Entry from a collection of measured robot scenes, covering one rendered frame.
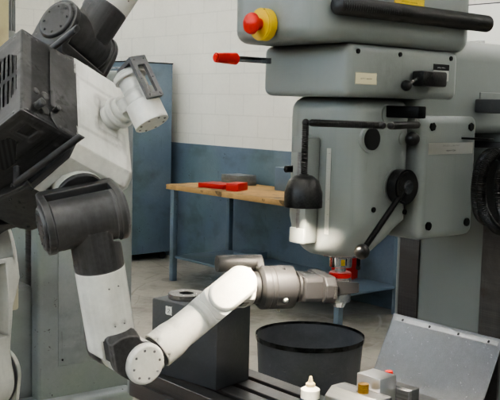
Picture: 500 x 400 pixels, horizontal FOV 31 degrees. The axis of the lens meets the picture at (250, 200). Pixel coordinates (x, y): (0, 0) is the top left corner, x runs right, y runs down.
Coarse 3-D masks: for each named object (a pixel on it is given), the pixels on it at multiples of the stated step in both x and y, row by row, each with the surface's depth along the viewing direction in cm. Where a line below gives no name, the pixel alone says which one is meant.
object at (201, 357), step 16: (160, 304) 223; (176, 304) 220; (160, 320) 224; (224, 320) 213; (240, 320) 218; (208, 336) 213; (224, 336) 214; (240, 336) 218; (192, 352) 217; (208, 352) 214; (224, 352) 214; (240, 352) 219; (176, 368) 221; (192, 368) 218; (208, 368) 214; (224, 368) 215; (240, 368) 219; (208, 384) 214; (224, 384) 215
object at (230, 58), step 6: (216, 54) 175; (222, 54) 176; (228, 54) 177; (234, 54) 178; (216, 60) 176; (222, 60) 176; (228, 60) 177; (234, 60) 177; (240, 60) 179; (246, 60) 180; (252, 60) 181; (258, 60) 182; (264, 60) 183; (270, 60) 184
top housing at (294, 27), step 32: (256, 0) 172; (288, 0) 166; (320, 0) 163; (384, 0) 171; (416, 0) 177; (448, 0) 184; (288, 32) 166; (320, 32) 163; (352, 32) 167; (384, 32) 172; (416, 32) 178; (448, 32) 185
